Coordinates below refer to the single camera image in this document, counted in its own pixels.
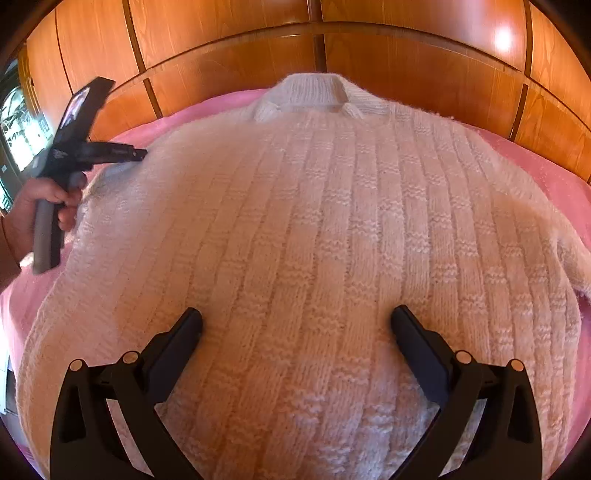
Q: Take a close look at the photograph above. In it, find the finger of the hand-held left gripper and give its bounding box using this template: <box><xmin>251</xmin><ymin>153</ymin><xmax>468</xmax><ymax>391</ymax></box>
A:
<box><xmin>87</xmin><ymin>142</ymin><xmax>149</xmax><ymax>164</ymax></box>

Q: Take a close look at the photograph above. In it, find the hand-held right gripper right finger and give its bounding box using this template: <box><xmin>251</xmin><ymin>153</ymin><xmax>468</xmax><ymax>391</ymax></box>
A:
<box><xmin>390</xmin><ymin>305</ymin><xmax>543</xmax><ymax>480</ymax></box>

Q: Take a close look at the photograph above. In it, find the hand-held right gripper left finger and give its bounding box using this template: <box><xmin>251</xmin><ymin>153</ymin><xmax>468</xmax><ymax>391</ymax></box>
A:
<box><xmin>50</xmin><ymin>308</ymin><xmax>204</xmax><ymax>480</ymax></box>

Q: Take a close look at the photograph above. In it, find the white knit sweater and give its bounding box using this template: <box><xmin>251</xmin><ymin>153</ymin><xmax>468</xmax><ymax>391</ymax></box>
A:
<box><xmin>14</xmin><ymin>73</ymin><xmax>591</xmax><ymax>480</ymax></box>

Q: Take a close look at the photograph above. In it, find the person's left hand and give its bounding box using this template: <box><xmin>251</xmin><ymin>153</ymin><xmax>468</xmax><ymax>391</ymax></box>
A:
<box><xmin>13</xmin><ymin>173</ymin><xmax>88</xmax><ymax>241</ymax></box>

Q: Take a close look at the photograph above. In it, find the dark framed glass panel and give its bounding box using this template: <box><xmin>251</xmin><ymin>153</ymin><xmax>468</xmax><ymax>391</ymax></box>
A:
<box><xmin>0</xmin><ymin>55</ymin><xmax>52</xmax><ymax>213</ymax></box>

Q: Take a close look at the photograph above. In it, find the wooden panelled wardrobe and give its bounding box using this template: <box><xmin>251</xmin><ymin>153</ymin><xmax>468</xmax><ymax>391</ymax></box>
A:
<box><xmin>18</xmin><ymin>0</ymin><xmax>591</xmax><ymax>185</ymax></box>

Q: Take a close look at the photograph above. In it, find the pink blanket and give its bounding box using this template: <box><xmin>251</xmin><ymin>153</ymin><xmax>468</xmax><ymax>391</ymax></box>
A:
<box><xmin>0</xmin><ymin>88</ymin><xmax>591</xmax><ymax>480</ymax></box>

